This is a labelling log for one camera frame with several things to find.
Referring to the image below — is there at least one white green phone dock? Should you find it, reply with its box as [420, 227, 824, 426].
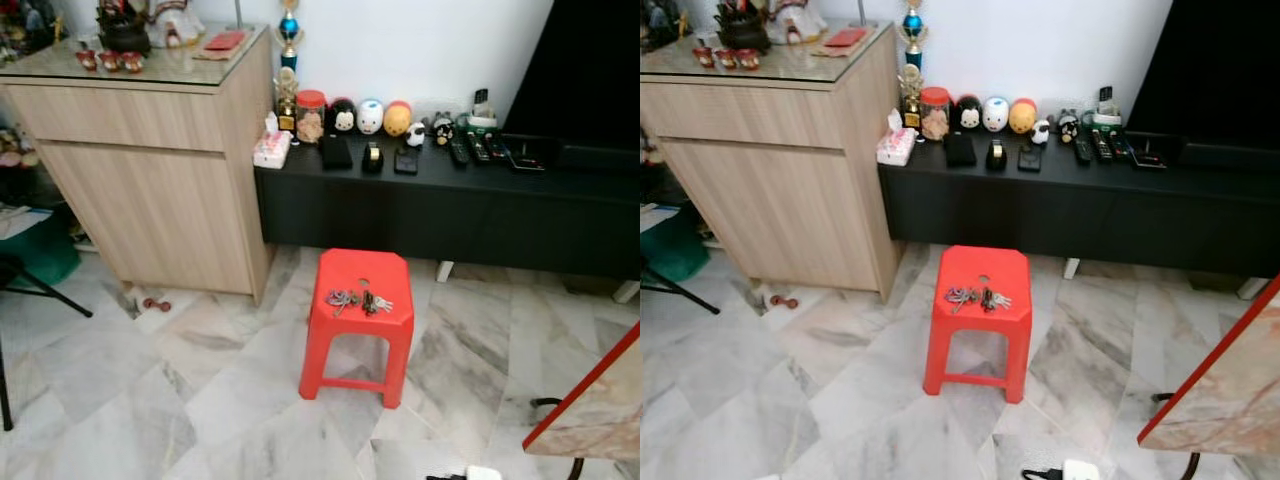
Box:
[462, 88, 499, 132]
[1090, 86, 1124, 129]

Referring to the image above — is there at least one red plastic stool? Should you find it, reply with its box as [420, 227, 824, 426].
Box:
[922, 245, 1033, 405]
[298, 248, 416, 409]

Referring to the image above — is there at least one pink white tissue box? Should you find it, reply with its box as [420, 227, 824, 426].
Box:
[876, 110, 918, 167]
[253, 113, 294, 170]

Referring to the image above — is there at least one black television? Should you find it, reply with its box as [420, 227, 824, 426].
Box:
[500, 0, 641, 173]
[1125, 0, 1280, 169]

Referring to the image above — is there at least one green bag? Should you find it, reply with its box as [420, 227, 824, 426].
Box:
[0, 205, 82, 292]
[640, 205, 712, 284]

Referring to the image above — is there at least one black table leg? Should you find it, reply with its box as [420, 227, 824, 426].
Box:
[530, 397, 587, 480]
[1150, 392, 1201, 480]

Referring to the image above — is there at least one white ceramic figurine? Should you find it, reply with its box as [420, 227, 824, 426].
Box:
[770, 0, 829, 46]
[150, 0, 207, 49]

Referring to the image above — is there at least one small gold trophy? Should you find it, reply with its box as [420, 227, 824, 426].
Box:
[275, 68, 301, 134]
[898, 65, 926, 130]

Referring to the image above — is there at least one blue gold trophy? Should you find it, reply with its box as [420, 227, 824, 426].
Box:
[275, 0, 305, 72]
[900, 0, 930, 71]

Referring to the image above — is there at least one red edged marble table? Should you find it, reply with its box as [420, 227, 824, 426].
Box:
[1138, 275, 1280, 460]
[522, 322, 641, 462]

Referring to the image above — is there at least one red lidded snack jar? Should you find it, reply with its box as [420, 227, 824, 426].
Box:
[295, 90, 328, 144]
[919, 87, 952, 142]

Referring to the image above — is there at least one black tray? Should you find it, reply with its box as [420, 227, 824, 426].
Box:
[1125, 131, 1187, 170]
[500, 133, 561, 174]

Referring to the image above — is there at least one black chair leg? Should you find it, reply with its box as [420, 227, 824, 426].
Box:
[0, 255, 94, 432]
[640, 268, 721, 317]

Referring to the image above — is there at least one black incense pot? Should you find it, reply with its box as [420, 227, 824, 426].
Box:
[97, 0, 152, 56]
[717, 0, 773, 54]

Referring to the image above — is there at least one plush toys pile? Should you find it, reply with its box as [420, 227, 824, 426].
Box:
[0, 125, 37, 172]

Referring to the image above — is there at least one bunch of keys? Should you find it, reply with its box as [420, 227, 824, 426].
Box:
[945, 285, 1013, 315]
[325, 288, 395, 318]

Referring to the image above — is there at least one light wooden cabinet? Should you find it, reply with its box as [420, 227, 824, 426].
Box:
[0, 25, 277, 303]
[640, 22, 902, 300]

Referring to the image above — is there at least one dark ornaments cluster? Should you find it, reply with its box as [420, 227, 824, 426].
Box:
[640, 0, 687, 53]
[0, 0, 63, 67]

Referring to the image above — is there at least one black low tv console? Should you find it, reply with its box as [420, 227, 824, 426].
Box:
[254, 135, 641, 282]
[878, 133, 1280, 280]

